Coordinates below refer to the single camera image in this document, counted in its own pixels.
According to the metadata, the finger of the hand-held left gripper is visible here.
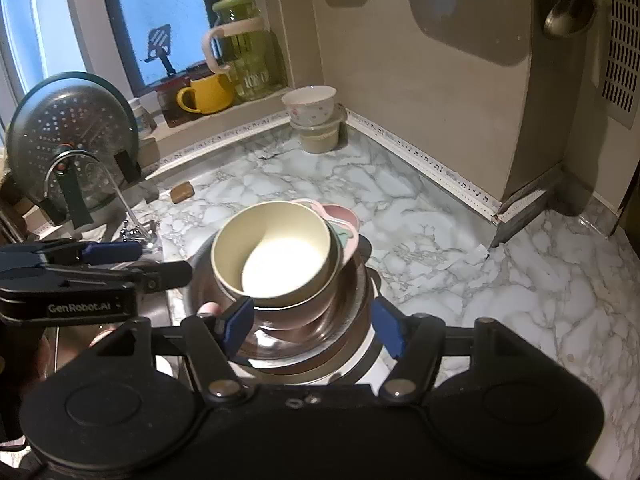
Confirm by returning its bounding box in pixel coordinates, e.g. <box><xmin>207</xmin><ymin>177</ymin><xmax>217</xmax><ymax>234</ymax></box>
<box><xmin>37</xmin><ymin>240</ymin><xmax>144</xmax><ymax>267</ymax></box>
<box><xmin>75</xmin><ymin>260</ymin><xmax>194</xmax><ymax>294</ymax></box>

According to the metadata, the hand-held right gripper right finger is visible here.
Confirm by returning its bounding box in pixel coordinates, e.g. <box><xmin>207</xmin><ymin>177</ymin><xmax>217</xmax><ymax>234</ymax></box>
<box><xmin>372</xmin><ymin>296</ymin><xmax>542</xmax><ymax>404</ymax></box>

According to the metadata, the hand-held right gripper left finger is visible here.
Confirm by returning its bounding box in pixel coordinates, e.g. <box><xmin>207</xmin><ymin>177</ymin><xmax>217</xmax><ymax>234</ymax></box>
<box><xmin>102</xmin><ymin>296</ymin><xmax>256</xmax><ymax>402</ymax></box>

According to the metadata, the large white plate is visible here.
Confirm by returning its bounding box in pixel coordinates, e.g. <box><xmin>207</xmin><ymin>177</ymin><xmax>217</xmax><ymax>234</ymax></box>
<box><xmin>235</xmin><ymin>340</ymin><xmax>401</xmax><ymax>387</ymax></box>

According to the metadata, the stainless steel bowl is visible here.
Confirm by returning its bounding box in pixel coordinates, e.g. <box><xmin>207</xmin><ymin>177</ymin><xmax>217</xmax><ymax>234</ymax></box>
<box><xmin>182</xmin><ymin>245</ymin><xmax>383</xmax><ymax>368</ymax></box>

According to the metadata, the pink steel-lined pot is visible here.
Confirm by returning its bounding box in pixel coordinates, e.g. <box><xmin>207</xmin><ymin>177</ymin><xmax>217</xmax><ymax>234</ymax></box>
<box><xmin>197</xmin><ymin>199</ymin><xmax>362</xmax><ymax>332</ymax></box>

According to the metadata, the cream bowl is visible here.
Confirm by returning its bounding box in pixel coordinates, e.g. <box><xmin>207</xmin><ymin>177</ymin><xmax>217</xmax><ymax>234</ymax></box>
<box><xmin>211</xmin><ymin>201</ymin><xmax>346</xmax><ymax>308</ymax></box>

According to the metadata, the person's left hand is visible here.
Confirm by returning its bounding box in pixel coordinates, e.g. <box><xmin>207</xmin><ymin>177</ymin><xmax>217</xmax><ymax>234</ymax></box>
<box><xmin>87</xmin><ymin>327</ymin><xmax>121</xmax><ymax>353</ymax></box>

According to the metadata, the chrome faucet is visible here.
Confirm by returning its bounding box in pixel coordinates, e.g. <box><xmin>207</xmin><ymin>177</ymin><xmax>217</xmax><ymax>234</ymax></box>
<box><xmin>44</xmin><ymin>149</ymin><xmax>158</xmax><ymax>253</ymax></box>

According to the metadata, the grey perforated pan lid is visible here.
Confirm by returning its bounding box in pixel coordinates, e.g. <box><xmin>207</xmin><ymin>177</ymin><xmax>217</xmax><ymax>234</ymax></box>
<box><xmin>5</xmin><ymin>71</ymin><xmax>138</xmax><ymax>221</ymax></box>

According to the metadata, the yellow mug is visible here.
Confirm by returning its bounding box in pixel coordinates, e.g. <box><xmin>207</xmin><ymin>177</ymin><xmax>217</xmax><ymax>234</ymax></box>
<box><xmin>176</xmin><ymin>74</ymin><xmax>236</xmax><ymax>115</ymax></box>

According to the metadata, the beige plastic container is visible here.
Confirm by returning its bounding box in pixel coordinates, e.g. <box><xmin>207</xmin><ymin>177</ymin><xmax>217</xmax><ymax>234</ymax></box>
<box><xmin>290</xmin><ymin>107</ymin><xmax>348</xmax><ymax>154</ymax></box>

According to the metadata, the black slotted spatula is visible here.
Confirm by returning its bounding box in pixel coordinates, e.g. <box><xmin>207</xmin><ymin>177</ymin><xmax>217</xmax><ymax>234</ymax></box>
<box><xmin>141</xmin><ymin>24</ymin><xmax>178</xmax><ymax>75</ymax></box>

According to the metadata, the white floral bowl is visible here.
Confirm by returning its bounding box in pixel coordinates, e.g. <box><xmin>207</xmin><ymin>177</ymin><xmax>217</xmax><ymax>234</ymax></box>
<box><xmin>281</xmin><ymin>86</ymin><xmax>338</xmax><ymax>125</ymax></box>

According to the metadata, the green glass pitcher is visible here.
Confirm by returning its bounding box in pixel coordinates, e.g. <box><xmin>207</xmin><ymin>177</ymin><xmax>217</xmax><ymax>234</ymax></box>
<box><xmin>202</xmin><ymin>0</ymin><xmax>281</xmax><ymax>102</ymax></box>

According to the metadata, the white vent grille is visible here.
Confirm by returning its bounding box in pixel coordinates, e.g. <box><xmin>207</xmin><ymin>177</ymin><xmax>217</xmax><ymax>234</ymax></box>
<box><xmin>600</xmin><ymin>0</ymin><xmax>640</xmax><ymax>128</ymax></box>

